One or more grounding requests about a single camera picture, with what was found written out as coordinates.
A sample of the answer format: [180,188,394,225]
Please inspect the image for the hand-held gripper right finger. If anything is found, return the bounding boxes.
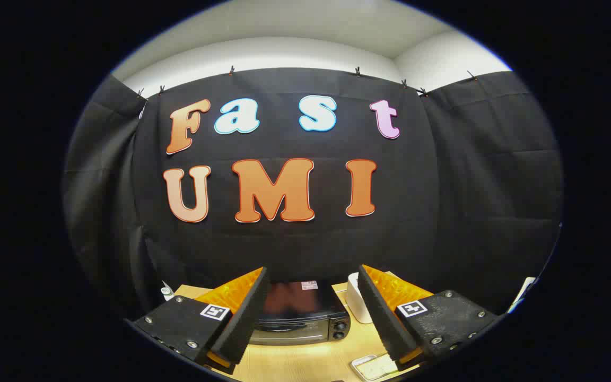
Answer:
[357,264,499,372]

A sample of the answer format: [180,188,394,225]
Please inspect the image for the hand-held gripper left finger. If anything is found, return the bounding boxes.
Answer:
[132,267,272,376]

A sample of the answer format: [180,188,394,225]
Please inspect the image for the black toaster oven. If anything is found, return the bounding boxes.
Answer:
[250,280,351,346]

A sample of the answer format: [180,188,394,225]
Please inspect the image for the white pop-up toaster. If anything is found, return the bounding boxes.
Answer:
[347,272,375,324]

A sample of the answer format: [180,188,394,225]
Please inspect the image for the white rectangular plate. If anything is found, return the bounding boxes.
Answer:
[351,354,399,381]

